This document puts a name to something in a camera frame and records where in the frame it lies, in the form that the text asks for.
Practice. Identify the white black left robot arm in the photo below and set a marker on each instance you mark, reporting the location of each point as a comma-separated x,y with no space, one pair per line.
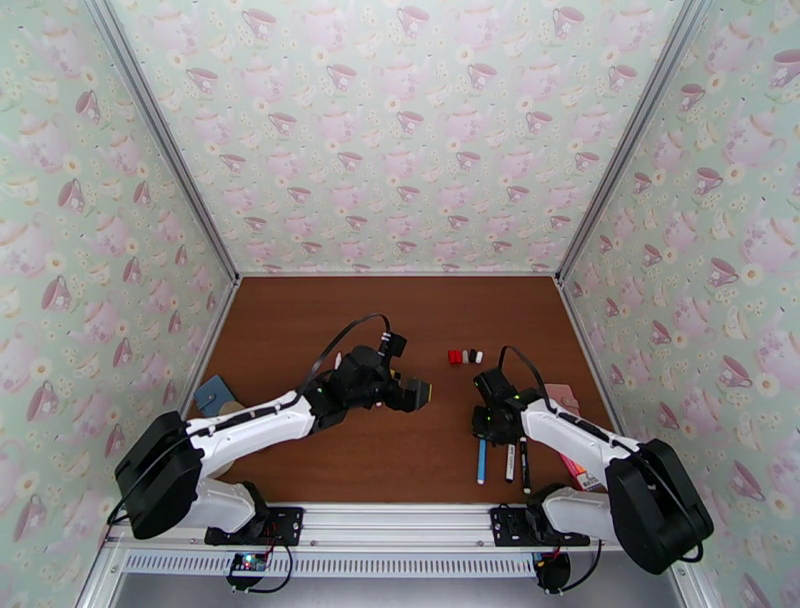
262,422

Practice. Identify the pink card holder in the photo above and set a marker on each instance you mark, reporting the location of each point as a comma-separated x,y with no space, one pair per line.
565,397

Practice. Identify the blue marker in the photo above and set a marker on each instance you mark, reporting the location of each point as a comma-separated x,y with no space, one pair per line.
482,465

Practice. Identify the thin black pen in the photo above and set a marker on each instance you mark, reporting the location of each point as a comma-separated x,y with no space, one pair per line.
525,469

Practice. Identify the small circuit board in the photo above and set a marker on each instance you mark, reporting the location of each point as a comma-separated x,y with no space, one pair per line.
247,562

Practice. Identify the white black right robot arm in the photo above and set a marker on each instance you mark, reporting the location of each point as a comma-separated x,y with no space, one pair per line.
562,425

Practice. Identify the white marker black print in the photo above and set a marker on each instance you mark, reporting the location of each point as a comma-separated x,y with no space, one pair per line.
510,465

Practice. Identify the aluminium corner post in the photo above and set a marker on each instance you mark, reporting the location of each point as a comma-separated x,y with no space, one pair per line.
169,140
629,140

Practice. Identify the black round connector housing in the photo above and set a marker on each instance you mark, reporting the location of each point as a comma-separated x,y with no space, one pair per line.
553,572

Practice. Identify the colourful pen pack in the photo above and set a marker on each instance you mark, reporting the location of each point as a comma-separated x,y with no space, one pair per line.
587,478

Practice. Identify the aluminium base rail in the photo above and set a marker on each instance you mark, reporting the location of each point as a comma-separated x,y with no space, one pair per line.
400,525

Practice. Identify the blue card holder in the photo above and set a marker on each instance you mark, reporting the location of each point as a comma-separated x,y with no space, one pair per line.
212,394

